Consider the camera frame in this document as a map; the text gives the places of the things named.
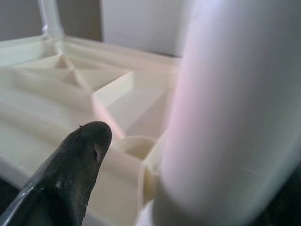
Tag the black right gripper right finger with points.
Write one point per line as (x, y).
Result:
(282, 207)

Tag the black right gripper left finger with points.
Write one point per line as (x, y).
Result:
(63, 179)

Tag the white plastic table top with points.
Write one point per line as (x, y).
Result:
(70, 94)

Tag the white plastic table leg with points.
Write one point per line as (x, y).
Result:
(50, 18)
(225, 106)

